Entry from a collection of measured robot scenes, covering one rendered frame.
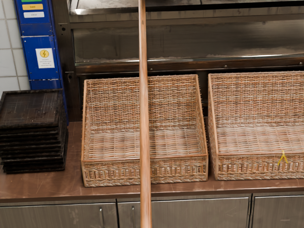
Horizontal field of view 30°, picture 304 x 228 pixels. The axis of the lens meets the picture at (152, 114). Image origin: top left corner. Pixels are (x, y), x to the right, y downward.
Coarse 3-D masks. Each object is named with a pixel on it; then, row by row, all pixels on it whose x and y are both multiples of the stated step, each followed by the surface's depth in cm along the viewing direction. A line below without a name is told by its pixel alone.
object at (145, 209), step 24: (144, 0) 262; (144, 24) 242; (144, 48) 225; (144, 72) 210; (144, 96) 197; (144, 120) 186; (144, 144) 176; (144, 168) 167; (144, 192) 159; (144, 216) 151
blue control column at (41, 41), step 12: (48, 0) 250; (48, 12) 254; (24, 24) 257; (36, 24) 257; (48, 24) 257; (48, 36) 261; (24, 48) 264; (36, 48) 264; (36, 60) 268; (36, 72) 272; (48, 72) 272; (60, 72) 272; (36, 84) 276; (48, 84) 276
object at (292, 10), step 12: (300, 0) 262; (72, 12) 260; (84, 12) 260; (96, 12) 259; (108, 12) 259; (120, 12) 258; (132, 12) 258; (156, 12) 258; (168, 12) 258; (180, 12) 258; (192, 12) 258; (204, 12) 258; (216, 12) 259; (228, 12) 259; (240, 12) 259; (252, 12) 259; (264, 12) 259; (276, 12) 259; (288, 12) 259; (300, 12) 259
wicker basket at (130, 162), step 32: (128, 96) 277; (160, 96) 278; (192, 96) 278; (128, 128) 283; (160, 128) 283; (192, 128) 283; (96, 160) 243; (128, 160) 244; (160, 160) 244; (192, 160) 245
